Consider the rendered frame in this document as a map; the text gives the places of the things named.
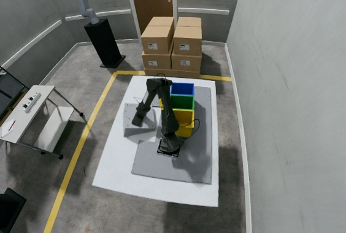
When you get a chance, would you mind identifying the yellow open bin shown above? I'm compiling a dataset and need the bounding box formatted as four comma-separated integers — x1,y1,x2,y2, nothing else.
173,109,194,137

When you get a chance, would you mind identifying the green bin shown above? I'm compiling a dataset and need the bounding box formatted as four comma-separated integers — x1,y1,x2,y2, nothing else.
170,94,194,110

